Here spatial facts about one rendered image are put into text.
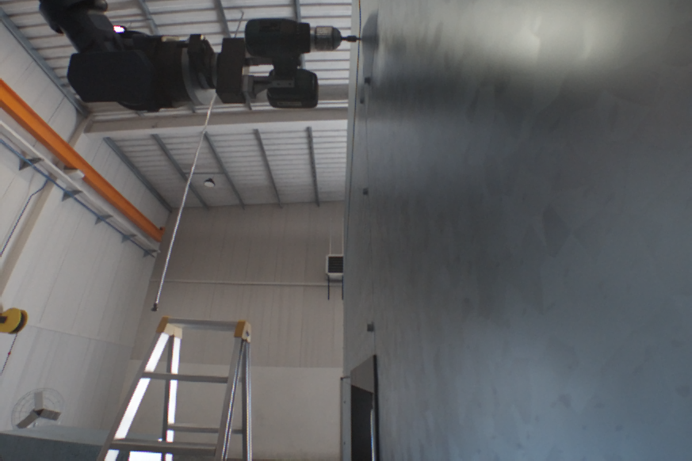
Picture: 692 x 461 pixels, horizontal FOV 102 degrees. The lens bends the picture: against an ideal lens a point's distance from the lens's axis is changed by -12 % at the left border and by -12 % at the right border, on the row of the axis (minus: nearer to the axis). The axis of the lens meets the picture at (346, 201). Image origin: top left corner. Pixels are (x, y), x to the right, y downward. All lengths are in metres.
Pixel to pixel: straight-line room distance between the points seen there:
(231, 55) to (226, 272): 11.13
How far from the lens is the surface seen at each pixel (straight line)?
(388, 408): 0.24
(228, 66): 0.72
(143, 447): 1.32
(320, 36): 0.61
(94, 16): 0.86
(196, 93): 0.72
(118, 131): 9.31
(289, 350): 10.71
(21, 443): 3.73
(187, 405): 11.46
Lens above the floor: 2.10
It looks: 30 degrees up
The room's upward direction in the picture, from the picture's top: straight up
